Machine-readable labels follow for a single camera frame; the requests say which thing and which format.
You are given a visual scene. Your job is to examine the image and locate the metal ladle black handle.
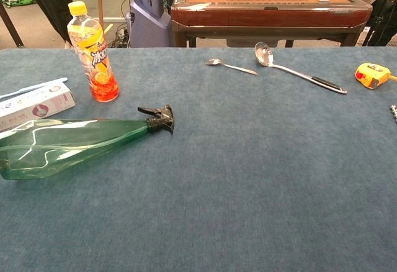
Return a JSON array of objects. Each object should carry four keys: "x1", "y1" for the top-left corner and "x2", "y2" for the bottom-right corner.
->
[{"x1": 254, "y1": 42, "x2": 348, "y2": 95}]

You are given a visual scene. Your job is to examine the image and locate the white pink toothpaste box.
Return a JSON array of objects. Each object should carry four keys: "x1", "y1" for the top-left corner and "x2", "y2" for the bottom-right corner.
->
[{"x1": 0, "y1": 81, "x2": 76, "y2": 132}]

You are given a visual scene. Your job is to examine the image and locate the brown wooden pole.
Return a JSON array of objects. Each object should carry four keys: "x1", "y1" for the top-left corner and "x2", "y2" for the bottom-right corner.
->
[{"x1": 94, "y1": 0, "x2": 105, "y2": 30}]

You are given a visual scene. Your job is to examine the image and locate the iced tea drink bottle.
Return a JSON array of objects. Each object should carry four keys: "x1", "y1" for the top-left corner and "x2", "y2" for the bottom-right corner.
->
[{"x1": 66, "y1": 1, "x2": 120, "y2": 103}]

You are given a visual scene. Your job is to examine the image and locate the yellow tape measure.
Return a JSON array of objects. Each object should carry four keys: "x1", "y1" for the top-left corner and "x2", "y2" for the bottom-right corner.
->
[{"x1": 354, "y1": 63, "x2": 397, "y2": 90}]

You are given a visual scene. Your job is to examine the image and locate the black tripod stand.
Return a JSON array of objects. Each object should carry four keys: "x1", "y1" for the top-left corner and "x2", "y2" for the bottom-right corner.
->
[{"x1": 365, "y1": 0, "x2": 397, "y2": 48}]

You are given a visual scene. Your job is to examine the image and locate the blue table cloth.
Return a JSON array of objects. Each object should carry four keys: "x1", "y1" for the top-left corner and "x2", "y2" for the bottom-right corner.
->
[{"x1": 0, "y1": 47, "x2": 397, "y2": 272}]

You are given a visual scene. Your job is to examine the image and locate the light blue toothbrush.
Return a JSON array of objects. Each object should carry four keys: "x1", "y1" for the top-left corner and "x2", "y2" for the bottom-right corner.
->
[{"x1": 0, "y1": 77, "x2": 69, "y2": 100}]

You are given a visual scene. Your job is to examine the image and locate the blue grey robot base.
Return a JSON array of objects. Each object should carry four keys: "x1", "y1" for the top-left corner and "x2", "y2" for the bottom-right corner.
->
[{"x1": 125, "y1": 0, "x2": 172, "y2": 48}]

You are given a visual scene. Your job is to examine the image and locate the brown mahjong table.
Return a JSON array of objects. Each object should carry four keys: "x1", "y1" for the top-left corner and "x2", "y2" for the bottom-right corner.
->
[{"x1": 171, "y1": 0, "x2": 373, "y2": 48}]

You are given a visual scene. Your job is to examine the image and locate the dark table leg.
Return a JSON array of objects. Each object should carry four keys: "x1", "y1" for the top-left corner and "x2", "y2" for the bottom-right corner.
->
[{"x1": 0, "y1": 1, "x2": 24, "y2": 48}]

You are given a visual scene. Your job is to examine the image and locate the small metal spoon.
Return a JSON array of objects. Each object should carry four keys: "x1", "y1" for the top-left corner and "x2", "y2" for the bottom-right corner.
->
[{"x1": 205, "y1": 58, "x2": 259, "y2": 76}]

